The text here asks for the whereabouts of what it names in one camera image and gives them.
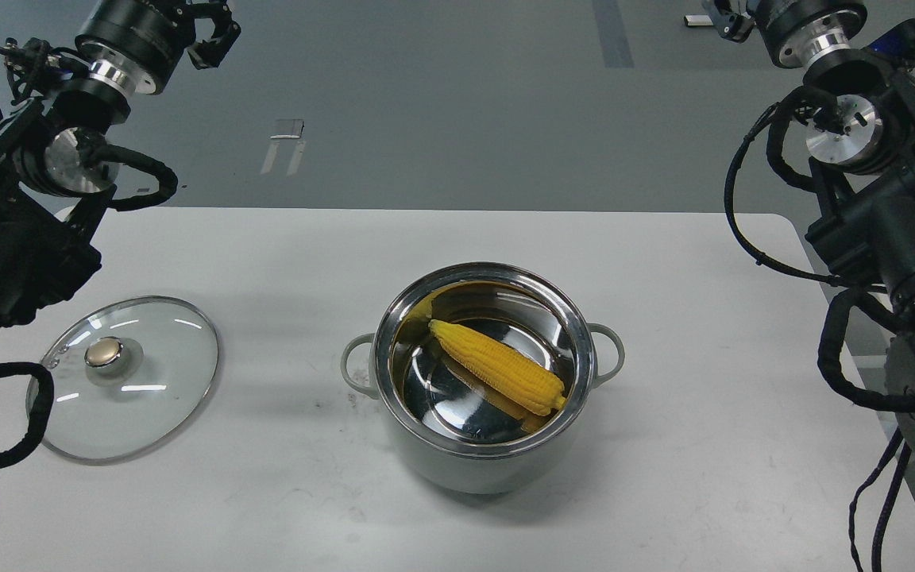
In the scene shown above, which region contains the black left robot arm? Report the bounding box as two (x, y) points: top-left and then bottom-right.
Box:
(0, 1), (242, 471)

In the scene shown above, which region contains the yellow corn cob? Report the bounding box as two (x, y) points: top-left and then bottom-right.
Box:
(429, 319), (566, 416)

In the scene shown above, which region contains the grey steel cooking pot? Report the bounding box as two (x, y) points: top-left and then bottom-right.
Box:
(340, 261), (626, 495)

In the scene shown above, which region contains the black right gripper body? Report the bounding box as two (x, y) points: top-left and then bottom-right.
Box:
(747, 1), (867, 69)

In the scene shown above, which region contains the white floor stand base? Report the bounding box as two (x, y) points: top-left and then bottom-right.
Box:
(684, 14), (714, 28)

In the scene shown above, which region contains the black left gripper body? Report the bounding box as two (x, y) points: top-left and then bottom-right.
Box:
(74, 1), (196, 95)

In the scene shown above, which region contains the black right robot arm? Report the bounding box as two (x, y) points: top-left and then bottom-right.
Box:
(702, 1), (915, 571)

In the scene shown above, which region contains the glass pot lid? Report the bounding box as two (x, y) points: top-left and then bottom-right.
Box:
(41, 296), (221, 464)

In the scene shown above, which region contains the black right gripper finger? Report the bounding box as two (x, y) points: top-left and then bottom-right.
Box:
(702, 1), (759, 43)

